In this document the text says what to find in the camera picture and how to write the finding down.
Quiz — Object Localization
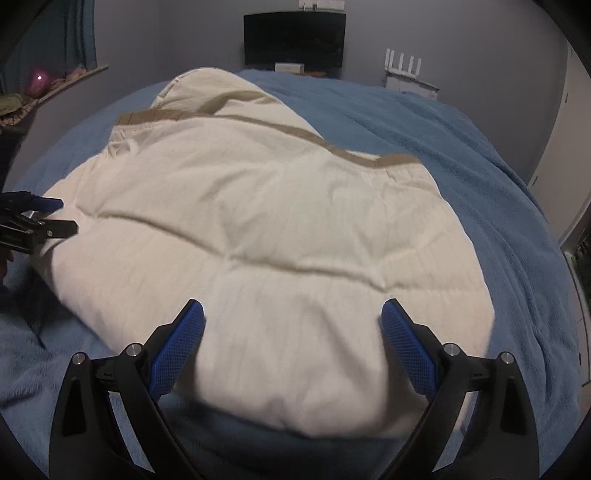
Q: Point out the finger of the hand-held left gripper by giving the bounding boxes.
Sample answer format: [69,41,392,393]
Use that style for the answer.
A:
[44,220,79,239]
[25,198,64,215]

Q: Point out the pink glowing lamp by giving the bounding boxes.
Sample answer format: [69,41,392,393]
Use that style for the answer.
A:
[28,69,51,99]

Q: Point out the black television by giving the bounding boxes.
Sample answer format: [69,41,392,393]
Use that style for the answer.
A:
[243,12,347,77]

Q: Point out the cream hooded jacket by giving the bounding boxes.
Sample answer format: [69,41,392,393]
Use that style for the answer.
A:
[34,68,497,437]

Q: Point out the blue fleece blanket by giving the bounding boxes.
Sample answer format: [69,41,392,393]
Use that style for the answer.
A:
[0,69,585,480]

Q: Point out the teal curtain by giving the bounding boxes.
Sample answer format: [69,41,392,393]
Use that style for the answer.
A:
[4,0,98,93]

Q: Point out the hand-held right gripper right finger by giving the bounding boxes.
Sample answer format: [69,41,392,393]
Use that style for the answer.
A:
[379,298,539,480]

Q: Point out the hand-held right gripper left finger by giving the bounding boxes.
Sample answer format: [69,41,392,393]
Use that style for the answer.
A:
[48,299,206,480]

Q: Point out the white door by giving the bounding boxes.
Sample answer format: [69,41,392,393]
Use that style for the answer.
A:
[526,41,591,245]

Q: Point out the white router with antennas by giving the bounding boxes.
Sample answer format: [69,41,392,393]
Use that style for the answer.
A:
[384,50,423,78]

